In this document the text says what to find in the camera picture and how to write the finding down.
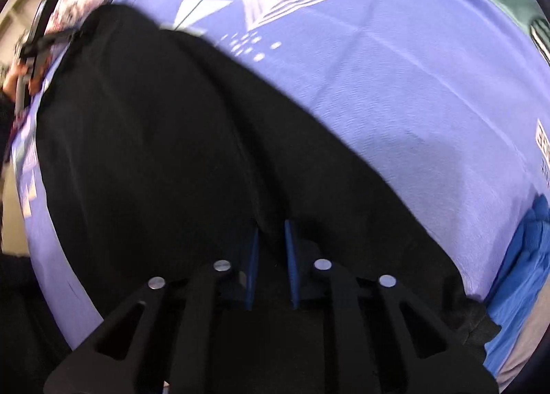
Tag grey cloth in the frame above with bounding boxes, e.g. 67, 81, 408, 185
494, 325, 547, 391

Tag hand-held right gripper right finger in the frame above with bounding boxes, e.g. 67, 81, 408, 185
284, 219, 500, 394

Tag person's left forearm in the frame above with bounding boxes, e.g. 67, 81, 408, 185
0, 91, 19, 159

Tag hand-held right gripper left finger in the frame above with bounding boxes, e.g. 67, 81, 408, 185
43, 226, 261, 394

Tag person's left hand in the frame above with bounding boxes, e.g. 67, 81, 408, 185
3, 62, 44, 96

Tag black pants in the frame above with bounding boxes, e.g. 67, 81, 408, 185
36, 4, 502, 394

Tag purple printed bed sheet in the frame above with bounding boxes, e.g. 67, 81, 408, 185
11, 0, 550, 354

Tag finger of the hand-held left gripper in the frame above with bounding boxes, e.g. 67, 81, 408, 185
43, 27, 86, 50

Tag blue cloth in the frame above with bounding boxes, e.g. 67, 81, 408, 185
483, 195, 550, 380

